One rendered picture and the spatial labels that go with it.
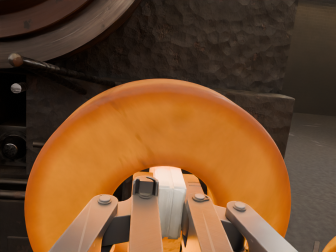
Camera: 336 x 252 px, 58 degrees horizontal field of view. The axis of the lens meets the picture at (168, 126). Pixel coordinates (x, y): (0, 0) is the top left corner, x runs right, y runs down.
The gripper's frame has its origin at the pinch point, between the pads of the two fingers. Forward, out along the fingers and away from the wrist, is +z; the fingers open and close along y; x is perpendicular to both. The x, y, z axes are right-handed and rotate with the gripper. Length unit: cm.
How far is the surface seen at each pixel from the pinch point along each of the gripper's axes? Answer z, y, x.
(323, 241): 122, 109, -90
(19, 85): 14.4, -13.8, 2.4
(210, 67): 38.5, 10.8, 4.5
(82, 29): 23.5, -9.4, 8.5
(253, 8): 39.1, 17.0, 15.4
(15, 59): 13.9, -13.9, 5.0
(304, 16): 639, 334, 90
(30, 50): 23.3, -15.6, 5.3
